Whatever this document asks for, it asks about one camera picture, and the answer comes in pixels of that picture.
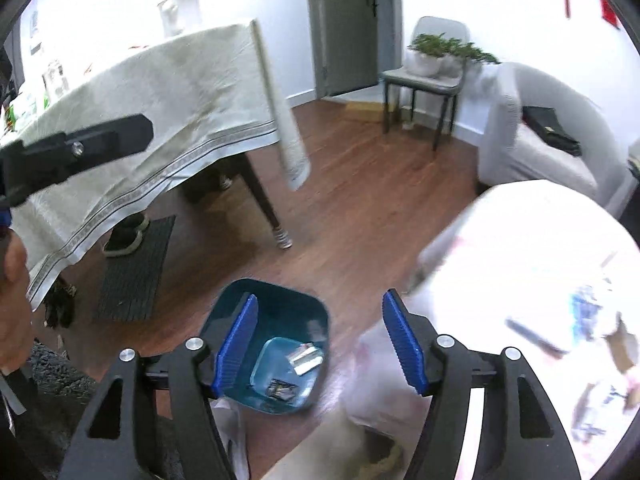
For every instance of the blue white wrapper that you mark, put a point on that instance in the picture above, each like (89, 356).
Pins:
(600, 407)
(592, 310)

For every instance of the dark wooden dining table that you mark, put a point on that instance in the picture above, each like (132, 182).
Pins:
(260, 195)

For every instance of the white plastic bag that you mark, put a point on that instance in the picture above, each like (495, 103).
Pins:
(232, 435)

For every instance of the flat cardboard box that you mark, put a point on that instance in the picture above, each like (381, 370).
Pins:
(365, 111)

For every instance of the pink floral tablecloth round table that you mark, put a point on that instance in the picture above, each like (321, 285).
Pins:
(525, 260)

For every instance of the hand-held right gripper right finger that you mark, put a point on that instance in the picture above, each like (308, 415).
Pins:
(402, 345)

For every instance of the grey armchair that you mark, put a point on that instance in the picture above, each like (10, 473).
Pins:
(545, 160)

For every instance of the dark ribbed floor mat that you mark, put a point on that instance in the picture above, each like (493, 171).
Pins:
(132, 285)

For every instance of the potted plant large white pot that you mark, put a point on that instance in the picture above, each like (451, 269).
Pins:
(425, 60)

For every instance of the dark object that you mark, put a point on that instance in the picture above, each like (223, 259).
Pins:
(535, 337)

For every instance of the silver white wrapper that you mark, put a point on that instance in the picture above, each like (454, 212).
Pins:
(305, 357)

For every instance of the person's left hand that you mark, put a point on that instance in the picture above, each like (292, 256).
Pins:
(15, 300)

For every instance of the dark crumpled wrapper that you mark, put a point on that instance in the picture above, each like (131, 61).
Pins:
(281, 390)

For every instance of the white ceramic vase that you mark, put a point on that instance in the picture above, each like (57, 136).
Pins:
(180, 12)

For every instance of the dark shoe with light sole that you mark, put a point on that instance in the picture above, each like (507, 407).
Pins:
(122, 240)

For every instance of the table with beige cloth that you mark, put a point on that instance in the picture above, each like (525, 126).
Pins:
(165, 95)

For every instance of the brown wrapper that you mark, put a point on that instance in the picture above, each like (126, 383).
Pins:
(627, 347)

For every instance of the red wall banner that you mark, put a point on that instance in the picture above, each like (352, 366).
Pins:
(610, 10)

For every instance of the potted plant small white pot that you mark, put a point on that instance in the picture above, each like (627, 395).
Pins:
(470, 55)

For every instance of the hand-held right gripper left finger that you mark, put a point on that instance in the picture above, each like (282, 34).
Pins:
(235, 350)

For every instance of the teal plastic trash bin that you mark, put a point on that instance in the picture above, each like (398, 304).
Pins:
(280, 310)

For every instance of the clear plastic box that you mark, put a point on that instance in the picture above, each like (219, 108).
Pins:
(55, 79)

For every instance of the grey shaggy rug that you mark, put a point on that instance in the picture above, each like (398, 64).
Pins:
(50, 410)

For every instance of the grey door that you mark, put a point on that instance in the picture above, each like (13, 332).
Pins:
(350, 25)

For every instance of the grey chair with black legs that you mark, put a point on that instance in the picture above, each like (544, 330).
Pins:
(425, 82)

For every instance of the black bag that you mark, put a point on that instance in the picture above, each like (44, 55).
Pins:
(550, 127)

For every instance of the green white packet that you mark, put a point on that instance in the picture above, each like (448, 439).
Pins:
(25, 110)

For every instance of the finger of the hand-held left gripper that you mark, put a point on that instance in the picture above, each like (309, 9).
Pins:
(100, 137)

